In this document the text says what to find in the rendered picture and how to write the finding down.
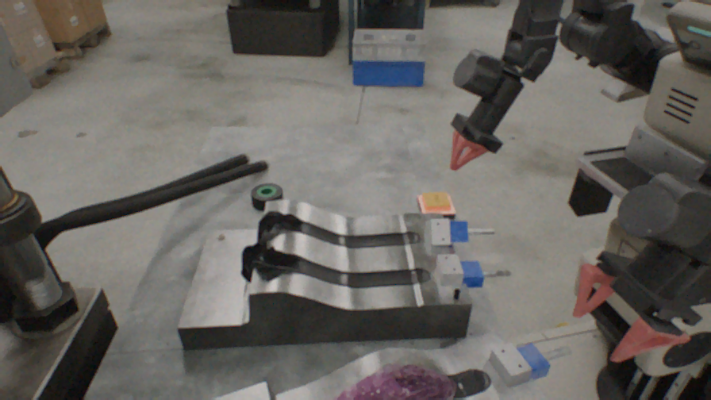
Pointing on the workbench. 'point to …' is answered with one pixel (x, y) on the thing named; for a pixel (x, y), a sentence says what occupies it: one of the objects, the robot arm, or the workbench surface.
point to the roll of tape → (270, 192)
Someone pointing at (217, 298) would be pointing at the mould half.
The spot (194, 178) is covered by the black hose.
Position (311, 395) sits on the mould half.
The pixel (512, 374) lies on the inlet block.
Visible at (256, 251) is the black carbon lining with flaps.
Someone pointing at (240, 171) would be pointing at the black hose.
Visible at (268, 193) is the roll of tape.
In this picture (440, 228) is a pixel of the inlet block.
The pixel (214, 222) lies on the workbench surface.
